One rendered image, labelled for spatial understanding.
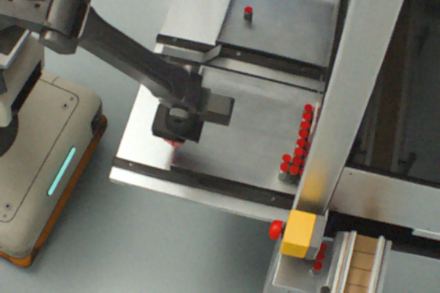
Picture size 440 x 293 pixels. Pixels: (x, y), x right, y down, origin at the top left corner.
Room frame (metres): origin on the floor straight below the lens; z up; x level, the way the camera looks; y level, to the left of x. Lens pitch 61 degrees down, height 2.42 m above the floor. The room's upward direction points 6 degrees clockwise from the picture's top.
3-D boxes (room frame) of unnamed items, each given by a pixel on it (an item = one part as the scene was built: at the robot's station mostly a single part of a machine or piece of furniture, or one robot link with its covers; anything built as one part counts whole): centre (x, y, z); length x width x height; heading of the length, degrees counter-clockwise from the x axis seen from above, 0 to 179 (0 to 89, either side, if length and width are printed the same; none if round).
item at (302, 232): (0.58, -0.17, 1.00); 0.08 x 0.07 x 0.07; 81
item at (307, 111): (0.84, -0.17, 0.90); 0.18 x 0.02 x 0.05; 171
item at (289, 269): (0.56, -0.21, 0.87); 0.14 x 0.13 x 0.02; 81
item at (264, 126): (0.85, -0.08, 0.90); 0.34 x 0.26 x 0.04; 81
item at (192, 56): (1.05, 0.10, 0.91); 0.14 x 0.03 x 0.06; 81
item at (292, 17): (1.18, -0.15, 0.90); 0.34 x 0.26 x 0.04; 81
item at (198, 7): (1.03, -0.05, 0.87); 0.70 x 0.48 x 0.02; 171
